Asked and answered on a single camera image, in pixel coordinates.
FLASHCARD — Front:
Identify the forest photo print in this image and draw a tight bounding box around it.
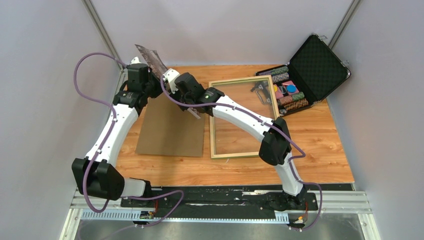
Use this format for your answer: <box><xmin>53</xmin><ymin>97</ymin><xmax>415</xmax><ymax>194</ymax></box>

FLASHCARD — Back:
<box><xmin>135</xmin><ymin>44</ymin><xmax>205</xmax><ymax>120</ymax></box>

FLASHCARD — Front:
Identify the brown cardboard backing board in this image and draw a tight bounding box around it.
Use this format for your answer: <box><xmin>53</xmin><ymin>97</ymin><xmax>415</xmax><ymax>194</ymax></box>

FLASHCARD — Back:
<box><xmin>135</xmin><ymin>94</ymin><xmax>205</xmax><ymax>157</ymax></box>

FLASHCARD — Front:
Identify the clear acrylic sheet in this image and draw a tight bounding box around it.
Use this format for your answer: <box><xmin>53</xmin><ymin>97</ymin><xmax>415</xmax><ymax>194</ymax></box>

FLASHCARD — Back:
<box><xmin>210</xmin><ymin>79</ymin><xmax>278</xmax><ymax>156</ymax></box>

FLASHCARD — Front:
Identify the wooden picture frame green trim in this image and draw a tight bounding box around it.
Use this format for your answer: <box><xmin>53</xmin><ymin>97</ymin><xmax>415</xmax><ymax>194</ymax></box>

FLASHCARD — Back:
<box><xmin>209</xmin><ymin>76</ymin><xmax>279</xmax><ymax>159</ymax></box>

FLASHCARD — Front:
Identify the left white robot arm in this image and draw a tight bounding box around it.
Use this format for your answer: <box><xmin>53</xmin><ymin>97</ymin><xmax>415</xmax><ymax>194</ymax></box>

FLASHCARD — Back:
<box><xmin>71</xmin><ymin>63</ymin><xmax>162</xmax><ymax>207</ymax></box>

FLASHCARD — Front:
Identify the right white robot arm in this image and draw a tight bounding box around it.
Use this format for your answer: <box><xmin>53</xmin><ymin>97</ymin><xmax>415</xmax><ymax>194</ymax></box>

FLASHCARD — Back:
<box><xmin>162</xmin><ymin>69</ymin><xmax>306</xmax><ymax>209</ymax></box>

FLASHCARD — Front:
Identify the red playing card deck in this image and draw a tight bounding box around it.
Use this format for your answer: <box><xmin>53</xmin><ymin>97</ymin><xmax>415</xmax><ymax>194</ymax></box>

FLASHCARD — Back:
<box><xmin>274</xmin><ymin>86</ymin><xmax>284</xmax><ymax>99</ymax></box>

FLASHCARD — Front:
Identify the blue yellow chip row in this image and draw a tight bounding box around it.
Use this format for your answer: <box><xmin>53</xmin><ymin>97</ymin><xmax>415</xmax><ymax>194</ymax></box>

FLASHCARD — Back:
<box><xmin>271</xmin><ymin>72</ymin><xmax>290</xmax><ymax>83</ymax></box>

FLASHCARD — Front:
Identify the clear dealer button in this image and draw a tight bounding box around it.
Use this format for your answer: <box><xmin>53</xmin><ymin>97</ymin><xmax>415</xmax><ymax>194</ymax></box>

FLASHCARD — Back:
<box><xmin>278</xmin><ymin>86</ymin><xmax>287</xmax><ymax>95</ymax></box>

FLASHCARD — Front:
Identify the red poker chip row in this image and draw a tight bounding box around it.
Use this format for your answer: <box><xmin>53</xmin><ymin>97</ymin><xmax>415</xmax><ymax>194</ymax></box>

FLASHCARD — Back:
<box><xmin>277</xmin><ymin>95</ymin><xmax>293</xmax><ymax>106</ymax></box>

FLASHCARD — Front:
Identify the top blue green chip row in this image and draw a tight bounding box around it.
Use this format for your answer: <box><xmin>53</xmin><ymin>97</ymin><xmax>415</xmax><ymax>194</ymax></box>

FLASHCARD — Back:
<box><xmin>257</xmin><ymin>65</ymin><xmax>289</xmax><ymax>76</ymax></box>

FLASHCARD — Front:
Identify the blue dealer button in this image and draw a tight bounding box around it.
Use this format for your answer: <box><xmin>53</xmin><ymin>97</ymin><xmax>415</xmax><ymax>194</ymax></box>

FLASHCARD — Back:
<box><xmin>286</xmin><ymin>84</ymin><xmax>297</xmax><ymax>94</ymax></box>

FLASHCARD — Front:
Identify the green poker chip row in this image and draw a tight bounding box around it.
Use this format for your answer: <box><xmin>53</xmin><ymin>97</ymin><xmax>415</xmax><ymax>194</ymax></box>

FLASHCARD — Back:
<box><xmin>291</xmin><ymin>92</ymin><xmax>305</xmax><ymax>102</ymax></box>

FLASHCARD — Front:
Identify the orange black chip row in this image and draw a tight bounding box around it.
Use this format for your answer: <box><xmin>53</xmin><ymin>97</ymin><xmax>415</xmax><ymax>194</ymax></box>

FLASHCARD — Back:
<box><xmin>283</xmin><ymin>98</ymin><xmax>309</xmax><ymax>112</ymax></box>

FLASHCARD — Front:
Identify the black poker chip case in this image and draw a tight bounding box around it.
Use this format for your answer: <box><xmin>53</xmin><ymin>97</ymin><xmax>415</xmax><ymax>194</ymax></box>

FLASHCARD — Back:
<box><xmin>254</xmin><ymin>33</ymin><xmax>351</xmax><ymax>116</ymax></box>

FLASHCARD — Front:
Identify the black mounting base rail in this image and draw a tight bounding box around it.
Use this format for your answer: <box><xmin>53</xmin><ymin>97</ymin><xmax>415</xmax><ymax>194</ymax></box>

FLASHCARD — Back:
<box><xmin>69</xmin><ymin>183</ymin><xmax>372</xmax><ymax>223</ymax></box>

